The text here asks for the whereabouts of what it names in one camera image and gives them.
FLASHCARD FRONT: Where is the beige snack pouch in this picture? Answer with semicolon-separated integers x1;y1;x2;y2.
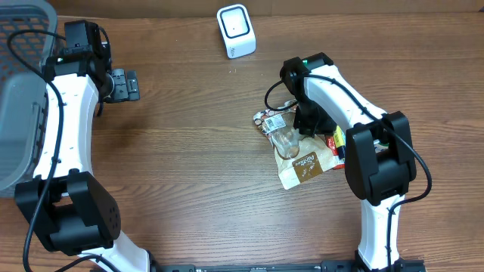
253;100;337;190

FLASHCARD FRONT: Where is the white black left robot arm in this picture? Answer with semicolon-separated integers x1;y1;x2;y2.
14;52;156;271

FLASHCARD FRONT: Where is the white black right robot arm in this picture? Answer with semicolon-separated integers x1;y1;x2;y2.
280;53;425;271

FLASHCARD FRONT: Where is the red snack bar packet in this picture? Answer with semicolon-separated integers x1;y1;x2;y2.
325;136;345;169

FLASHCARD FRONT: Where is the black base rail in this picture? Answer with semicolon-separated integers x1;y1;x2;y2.
150;258;427;272

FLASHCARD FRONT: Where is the white barcode scanner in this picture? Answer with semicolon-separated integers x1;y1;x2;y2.
216;4;256;59

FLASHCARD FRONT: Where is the grey plastic basket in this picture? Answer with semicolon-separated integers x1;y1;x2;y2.
1;0;57;198

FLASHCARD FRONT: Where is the yellow black marker pen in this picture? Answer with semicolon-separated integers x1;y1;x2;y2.
333;126;346;160

